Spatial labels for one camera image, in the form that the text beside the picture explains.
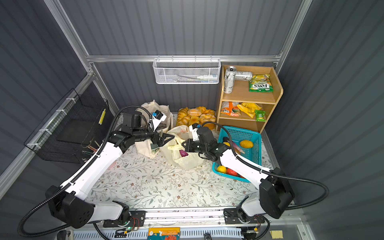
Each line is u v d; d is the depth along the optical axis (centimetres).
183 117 113
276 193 42
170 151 82
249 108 96
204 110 120
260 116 94
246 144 96
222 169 85
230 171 83
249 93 88
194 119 111
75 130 75
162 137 65
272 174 44
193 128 72
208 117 108
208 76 91
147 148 94
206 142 62
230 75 77
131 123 56
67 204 38
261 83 89
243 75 91
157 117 63
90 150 85
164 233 69
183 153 91
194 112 112
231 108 96
